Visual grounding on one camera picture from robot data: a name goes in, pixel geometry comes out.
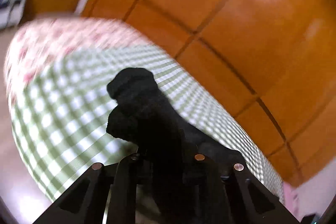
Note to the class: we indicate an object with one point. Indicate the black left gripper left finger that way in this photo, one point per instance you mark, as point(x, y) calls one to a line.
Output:
point(100, 188)

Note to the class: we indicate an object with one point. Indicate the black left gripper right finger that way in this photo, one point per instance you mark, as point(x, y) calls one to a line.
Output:
point(234, 194)

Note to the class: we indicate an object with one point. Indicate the black pants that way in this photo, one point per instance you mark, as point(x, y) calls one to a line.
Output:
point(184, 168)

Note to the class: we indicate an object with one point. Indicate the pink pillow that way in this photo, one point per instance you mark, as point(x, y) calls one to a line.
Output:
point(291, 200)

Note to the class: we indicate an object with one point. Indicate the green checkered bed sheet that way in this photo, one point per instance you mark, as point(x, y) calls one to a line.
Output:
point(56, 72)

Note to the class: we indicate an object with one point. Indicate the orange wooden wardrobe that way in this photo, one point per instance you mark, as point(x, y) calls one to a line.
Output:
point(270, 63)

